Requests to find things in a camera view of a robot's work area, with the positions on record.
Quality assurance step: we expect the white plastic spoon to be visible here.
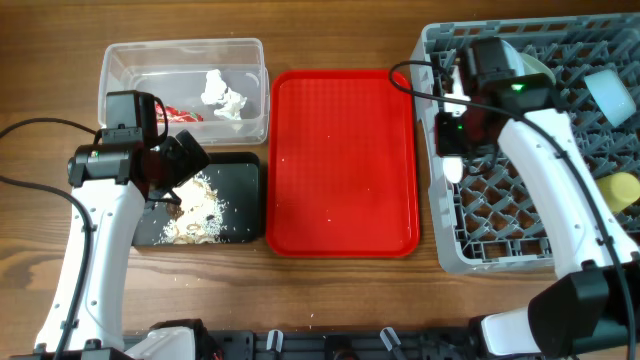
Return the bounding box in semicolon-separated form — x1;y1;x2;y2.
442;157;464;184

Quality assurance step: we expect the red snack wrapper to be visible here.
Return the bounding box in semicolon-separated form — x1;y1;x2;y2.
157;106;204;123

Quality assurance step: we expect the food scraps rice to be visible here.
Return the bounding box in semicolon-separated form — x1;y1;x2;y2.
157;171;227;245

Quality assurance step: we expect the light green bowl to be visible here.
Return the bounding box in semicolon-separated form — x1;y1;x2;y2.
520;53;556;85

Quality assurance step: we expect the white napkin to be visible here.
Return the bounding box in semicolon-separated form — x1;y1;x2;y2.
200;69;247;120

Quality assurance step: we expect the light blue bowl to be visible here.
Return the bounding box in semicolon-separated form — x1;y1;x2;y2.
584;69;637;127

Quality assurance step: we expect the yellow plastic cup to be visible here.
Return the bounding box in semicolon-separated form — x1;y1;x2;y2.
596;172;640;214

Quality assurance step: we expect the white plastic fork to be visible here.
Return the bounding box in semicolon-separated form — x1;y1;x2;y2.
443;65;471;117

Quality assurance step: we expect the light blue plate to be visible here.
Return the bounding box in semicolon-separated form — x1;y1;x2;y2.
501;40;525;76

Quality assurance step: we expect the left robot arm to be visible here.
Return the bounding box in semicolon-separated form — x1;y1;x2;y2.
34;129;209;359

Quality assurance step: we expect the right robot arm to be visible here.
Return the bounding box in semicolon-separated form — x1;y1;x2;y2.
436;74;639;358

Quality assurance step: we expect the grey dishwasher rack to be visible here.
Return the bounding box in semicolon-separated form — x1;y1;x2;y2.
411;13;639;274

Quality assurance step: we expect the clear plastic waste bin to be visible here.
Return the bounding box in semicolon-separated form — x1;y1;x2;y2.
98;38;269;146

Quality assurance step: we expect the black plastic tray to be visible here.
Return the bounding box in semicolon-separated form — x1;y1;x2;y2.
132;152;263;247

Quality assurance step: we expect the red serving tray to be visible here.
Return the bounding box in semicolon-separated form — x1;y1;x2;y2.
266;69;420;258

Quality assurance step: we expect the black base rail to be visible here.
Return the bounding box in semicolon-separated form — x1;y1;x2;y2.
125;321;493;360

